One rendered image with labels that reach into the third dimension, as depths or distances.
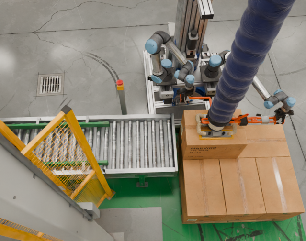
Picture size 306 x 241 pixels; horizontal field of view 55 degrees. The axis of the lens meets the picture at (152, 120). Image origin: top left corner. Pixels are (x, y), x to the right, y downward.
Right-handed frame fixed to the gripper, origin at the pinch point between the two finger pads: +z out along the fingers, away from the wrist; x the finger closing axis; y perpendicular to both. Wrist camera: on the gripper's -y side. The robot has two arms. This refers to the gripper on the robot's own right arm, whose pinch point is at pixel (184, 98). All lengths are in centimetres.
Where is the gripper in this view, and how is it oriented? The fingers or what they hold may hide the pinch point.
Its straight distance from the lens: 298.1
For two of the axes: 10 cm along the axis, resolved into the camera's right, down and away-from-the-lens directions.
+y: 10.0, -0.2, 0.2
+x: -0.2, -8.9, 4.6
